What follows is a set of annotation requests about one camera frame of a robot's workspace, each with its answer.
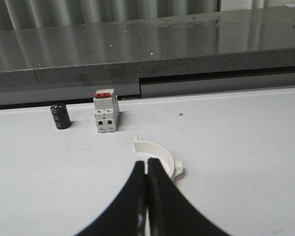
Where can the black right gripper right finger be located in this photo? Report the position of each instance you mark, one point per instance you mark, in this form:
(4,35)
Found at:
(169,212)

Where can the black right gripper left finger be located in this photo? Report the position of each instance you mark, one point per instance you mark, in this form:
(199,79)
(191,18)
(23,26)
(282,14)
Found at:
(126,214)

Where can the white half pipe clamp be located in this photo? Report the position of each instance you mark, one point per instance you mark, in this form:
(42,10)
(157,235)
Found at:
(173,167)

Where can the black cylindrical capacitor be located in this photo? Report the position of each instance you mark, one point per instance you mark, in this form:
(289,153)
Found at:
(60,116)

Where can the grey stone countertop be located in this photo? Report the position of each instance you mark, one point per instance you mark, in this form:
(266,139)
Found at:
(123,52)

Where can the white circuit breaker red switch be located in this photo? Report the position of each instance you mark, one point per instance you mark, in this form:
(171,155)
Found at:
(106,110)

